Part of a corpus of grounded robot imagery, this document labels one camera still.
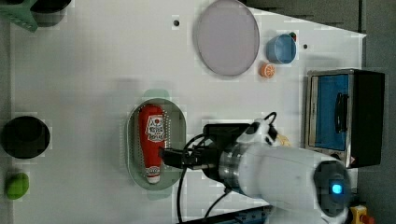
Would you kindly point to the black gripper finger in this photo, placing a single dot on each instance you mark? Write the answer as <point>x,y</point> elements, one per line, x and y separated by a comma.
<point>174,162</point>
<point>171,152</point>

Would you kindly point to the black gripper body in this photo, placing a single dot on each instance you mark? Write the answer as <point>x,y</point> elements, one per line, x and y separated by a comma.
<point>218,138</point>

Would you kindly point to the red plush ketchup bottle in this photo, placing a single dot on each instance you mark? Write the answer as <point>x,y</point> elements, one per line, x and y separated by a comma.
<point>151,139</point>

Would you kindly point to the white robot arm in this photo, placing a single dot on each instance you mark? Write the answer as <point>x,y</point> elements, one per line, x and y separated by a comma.
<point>247,159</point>

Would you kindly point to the peeled banana toy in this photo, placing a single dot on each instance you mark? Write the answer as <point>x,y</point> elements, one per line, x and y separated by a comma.
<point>283,140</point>

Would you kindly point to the orange slice toy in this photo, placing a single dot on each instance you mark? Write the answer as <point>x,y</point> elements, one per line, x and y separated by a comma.
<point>268,70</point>

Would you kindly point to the grey round plate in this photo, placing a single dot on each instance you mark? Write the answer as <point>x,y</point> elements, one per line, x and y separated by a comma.
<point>228,37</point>

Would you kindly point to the blue cup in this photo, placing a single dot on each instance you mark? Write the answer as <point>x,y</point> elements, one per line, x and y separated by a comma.
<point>281,49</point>

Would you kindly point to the black round bowl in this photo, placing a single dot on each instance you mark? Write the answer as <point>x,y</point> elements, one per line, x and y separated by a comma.
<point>25,137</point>

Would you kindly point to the black toaster oven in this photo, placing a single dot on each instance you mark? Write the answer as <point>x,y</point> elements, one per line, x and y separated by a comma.
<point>344,112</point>

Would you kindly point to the green plush toy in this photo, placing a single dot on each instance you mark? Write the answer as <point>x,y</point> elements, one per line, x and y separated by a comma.
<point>17,186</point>

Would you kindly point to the yellow red clamp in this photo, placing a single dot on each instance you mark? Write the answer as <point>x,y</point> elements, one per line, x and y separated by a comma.
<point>360,215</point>

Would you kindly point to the black bowl top left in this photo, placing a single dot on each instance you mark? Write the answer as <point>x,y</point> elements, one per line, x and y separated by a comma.
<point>48,13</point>

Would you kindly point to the green perforated rack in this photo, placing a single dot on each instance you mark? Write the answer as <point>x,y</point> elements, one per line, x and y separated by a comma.
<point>19,13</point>

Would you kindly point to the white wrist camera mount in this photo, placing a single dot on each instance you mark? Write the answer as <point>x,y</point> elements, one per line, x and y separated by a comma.
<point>260,131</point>

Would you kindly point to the blue metal frame rail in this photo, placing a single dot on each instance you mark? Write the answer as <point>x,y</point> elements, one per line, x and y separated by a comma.
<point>256,215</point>

